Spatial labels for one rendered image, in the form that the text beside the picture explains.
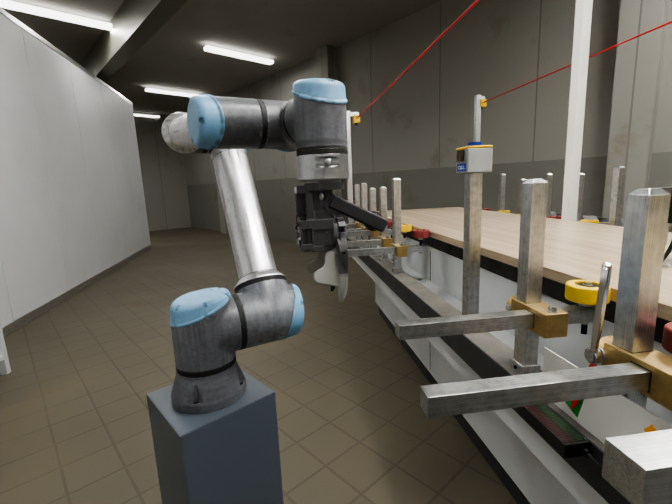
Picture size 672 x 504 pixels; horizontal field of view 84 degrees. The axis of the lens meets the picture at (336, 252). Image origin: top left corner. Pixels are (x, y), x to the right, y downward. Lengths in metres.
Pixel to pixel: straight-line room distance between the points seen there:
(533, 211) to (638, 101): 3.62
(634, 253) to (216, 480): 0.97
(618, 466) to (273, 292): 0.84
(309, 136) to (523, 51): 4.54
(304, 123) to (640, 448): 0.55
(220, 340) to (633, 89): 4.13
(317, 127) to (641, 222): 0.49
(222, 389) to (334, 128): 0.69
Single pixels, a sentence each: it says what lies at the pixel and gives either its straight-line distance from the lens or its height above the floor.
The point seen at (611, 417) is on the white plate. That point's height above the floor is 0.75.
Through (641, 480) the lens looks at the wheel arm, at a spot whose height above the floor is 0.95.
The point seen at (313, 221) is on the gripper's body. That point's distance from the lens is 0.63.
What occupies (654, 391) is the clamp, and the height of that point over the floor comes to 0.84.
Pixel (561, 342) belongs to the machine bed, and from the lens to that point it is 1.20.
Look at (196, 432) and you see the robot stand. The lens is 0.99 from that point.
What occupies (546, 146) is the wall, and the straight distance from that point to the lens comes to 4.81.
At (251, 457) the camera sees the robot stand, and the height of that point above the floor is 0.45.
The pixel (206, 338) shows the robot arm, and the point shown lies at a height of 0.78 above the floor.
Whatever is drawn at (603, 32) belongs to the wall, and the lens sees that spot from 4.86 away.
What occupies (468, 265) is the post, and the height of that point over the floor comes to 0.89.
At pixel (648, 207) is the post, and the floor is 1.09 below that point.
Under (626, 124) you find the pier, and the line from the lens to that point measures 4.44.
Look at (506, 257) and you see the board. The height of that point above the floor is 0.89.
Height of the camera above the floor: 1.13
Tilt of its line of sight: 10 degrees down
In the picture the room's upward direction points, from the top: 2 degrees counter-clockwise
